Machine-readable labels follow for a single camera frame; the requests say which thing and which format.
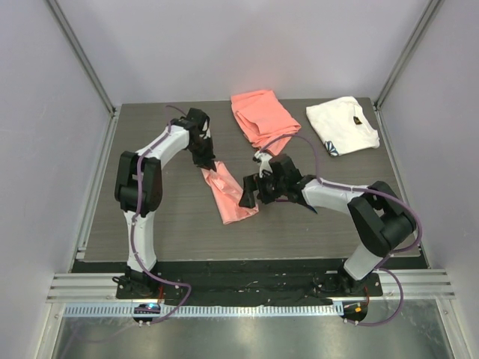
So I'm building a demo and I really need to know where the folded coral cloth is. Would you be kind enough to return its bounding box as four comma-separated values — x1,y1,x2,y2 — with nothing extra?
231,90,302,149

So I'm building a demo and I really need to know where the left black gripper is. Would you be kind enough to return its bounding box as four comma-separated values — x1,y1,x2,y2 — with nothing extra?
188,136,216,173

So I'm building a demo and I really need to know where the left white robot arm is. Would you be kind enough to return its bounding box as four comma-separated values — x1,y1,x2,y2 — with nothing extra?
114,108,216,298

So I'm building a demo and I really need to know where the left aluminium frame post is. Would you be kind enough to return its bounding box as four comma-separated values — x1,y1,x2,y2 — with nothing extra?
44,0,116,115

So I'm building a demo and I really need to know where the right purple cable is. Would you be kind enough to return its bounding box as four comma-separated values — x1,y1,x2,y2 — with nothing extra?
254,134,424,325

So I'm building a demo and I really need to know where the folded white shirt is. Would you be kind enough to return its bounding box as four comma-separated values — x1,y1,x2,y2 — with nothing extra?
305,96,380,157

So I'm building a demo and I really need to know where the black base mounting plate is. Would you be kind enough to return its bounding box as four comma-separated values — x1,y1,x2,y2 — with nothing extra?
73,259,383,307

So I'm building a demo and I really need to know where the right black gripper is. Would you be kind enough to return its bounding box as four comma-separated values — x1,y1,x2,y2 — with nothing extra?
239,169,287,208

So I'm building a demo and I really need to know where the aluminium frame post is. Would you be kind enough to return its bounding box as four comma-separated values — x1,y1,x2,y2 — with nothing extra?
44,0,116,115
373,0,444,111

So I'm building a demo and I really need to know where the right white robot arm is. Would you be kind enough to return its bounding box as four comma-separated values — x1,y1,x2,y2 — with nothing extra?
239,152,419,295

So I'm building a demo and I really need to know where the white slotted cable duct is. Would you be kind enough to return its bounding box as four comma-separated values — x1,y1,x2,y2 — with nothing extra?
64,302,344,319

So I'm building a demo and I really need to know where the right aluminium frame post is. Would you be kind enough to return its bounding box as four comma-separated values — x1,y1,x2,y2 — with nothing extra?
373,0,444,111

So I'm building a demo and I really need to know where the purple cable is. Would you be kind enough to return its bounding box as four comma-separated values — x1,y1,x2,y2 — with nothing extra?
254,134,424,325
129,105,192,326

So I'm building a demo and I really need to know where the pink satin napkin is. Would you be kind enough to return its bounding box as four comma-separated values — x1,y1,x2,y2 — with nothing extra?
201,161,259,225

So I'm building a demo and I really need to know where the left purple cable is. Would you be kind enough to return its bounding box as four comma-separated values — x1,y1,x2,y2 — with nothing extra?
129,105,192,326

